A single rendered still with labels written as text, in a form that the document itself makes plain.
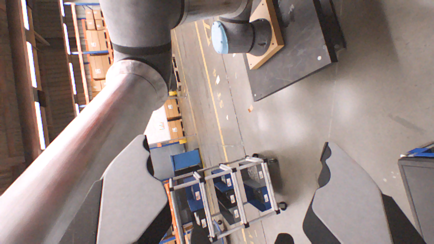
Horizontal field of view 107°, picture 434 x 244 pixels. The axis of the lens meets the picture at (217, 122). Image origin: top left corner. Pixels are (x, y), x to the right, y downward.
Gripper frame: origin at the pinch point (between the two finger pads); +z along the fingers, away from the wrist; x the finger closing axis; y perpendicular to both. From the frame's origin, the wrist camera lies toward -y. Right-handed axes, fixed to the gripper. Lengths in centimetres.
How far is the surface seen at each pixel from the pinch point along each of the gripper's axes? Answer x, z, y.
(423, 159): 53, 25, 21
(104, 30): -657, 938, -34
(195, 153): -96, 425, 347
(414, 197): 52, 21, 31
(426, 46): 72, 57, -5
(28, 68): -621, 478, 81
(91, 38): -707, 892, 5
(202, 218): -16, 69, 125
